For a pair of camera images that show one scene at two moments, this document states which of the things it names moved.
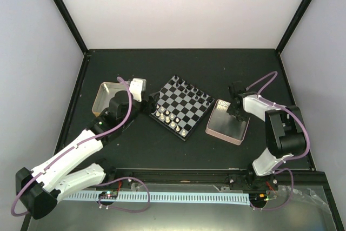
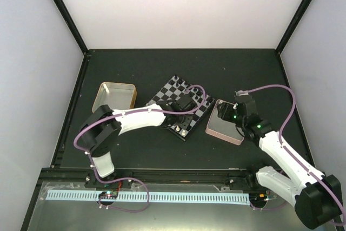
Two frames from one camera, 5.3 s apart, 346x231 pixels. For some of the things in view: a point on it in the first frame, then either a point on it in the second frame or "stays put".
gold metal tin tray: [106, 91] stays put
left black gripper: [150, 104] → [186, 124]
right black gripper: [244, 118] → [224, 112]
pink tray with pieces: [225, 126] stays put
